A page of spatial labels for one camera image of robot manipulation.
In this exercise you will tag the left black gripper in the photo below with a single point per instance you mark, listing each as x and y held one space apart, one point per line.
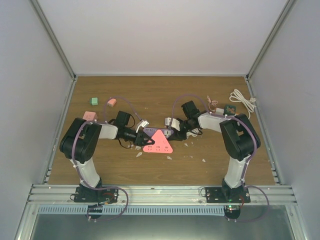
139 140

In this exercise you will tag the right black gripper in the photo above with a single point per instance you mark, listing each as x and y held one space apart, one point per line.
178 136

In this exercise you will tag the purple power strip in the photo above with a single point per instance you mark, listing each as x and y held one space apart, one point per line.
150 131

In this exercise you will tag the pink triangular socket adapter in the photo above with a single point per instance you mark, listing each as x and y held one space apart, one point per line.
161 144

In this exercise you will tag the white charger plug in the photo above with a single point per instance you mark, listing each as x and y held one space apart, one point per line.
219 111

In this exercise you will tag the dark green cube adapter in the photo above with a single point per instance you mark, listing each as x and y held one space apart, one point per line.
229 110

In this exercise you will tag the pink cylindrical plug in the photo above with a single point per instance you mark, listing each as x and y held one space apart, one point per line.
112 102

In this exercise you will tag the pink cube socket adapter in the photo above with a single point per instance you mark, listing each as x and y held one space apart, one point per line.
90 116

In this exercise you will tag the green plug adapter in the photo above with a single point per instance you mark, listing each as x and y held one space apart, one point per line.
94 101

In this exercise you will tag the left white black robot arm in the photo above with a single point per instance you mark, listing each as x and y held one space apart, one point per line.
80 141

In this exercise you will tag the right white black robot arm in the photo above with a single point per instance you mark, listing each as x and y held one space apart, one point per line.
239 136

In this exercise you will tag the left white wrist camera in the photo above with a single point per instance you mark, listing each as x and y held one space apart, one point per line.
142 124

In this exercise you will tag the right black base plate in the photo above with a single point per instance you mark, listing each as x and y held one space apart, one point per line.
216 194

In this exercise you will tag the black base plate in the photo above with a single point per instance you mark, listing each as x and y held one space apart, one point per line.
87 195
216 194

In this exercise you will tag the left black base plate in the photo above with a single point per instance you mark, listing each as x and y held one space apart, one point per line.
87 195

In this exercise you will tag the aluminium front rail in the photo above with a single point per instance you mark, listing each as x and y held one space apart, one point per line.
153 195

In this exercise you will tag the grey slotted cable duct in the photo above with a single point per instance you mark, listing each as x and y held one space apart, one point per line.
154 210

